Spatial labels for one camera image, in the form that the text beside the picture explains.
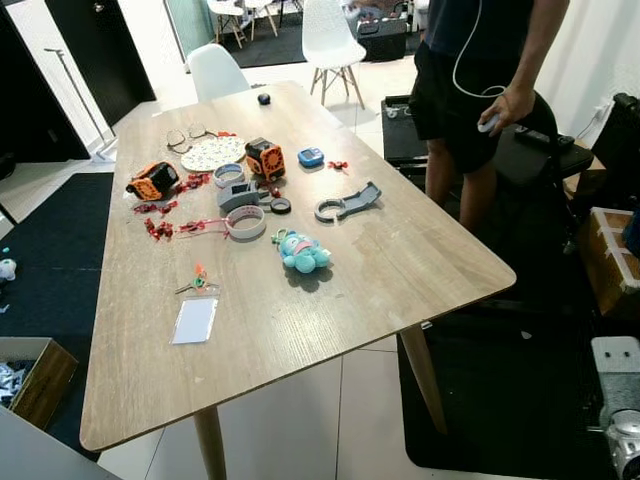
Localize black equipment cart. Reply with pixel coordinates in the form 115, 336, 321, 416
383, 90, 601, 196

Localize teal plush keychain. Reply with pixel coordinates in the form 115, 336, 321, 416
275, 228, 333, 275

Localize orange black flat gadget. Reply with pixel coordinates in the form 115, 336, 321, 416
125, 161, 182, 202

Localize black storage box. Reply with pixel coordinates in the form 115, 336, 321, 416
355, 15, 411, 63

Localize orange black cube gadget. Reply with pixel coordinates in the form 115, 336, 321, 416
245, 137, 287, 183

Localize thin white cable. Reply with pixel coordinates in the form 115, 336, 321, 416
452, 0, 506, 99

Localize white chair with wooden legs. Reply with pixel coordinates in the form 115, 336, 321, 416
300, 0, 368, 109

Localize white tape roll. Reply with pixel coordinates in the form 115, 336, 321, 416
224, 205, 268, 241

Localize grey tape dispenser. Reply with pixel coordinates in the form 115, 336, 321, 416
217, 180, 271, 214

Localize thin-rimmed eyeglasses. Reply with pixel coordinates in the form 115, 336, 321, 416
165, 124, 216, 154

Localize black foam floor mat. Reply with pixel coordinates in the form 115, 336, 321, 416
398, 190, 640, 480
0, 172, 116, 451

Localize red lanyard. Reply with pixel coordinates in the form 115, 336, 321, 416
175, 217, 233, 237

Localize person in black clothes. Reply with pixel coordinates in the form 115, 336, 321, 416
408, 0, 546, 236

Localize grey wrench-shaped part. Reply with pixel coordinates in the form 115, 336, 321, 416
314, 181, 383, 223

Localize small blue device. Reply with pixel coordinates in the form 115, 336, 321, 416
297, 147, 326, 169

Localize black door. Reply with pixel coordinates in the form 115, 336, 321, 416
0, 0, 158, 163

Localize light plywood crate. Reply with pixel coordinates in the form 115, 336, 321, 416
580, 207, 640, 319

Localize thin metal stand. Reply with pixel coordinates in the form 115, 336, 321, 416
43, 47, 113, 159

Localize light wooden table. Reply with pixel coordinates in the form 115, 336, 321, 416
78, 80, 518, 480

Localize white round dotted plate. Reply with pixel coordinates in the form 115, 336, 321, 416
181, 136, 247, 173

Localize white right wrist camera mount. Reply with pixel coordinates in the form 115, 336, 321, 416
590, 336, 640, 416

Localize person's left hand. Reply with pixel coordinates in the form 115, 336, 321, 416
480, 85, 536, 133

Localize grey tape roll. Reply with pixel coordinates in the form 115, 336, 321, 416
213, 162, 247, 188

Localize keys with orange tag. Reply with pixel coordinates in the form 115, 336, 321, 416
174, 262, 219, 297

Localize white round-back chair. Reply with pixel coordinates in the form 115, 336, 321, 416
186, 43, 251, 103

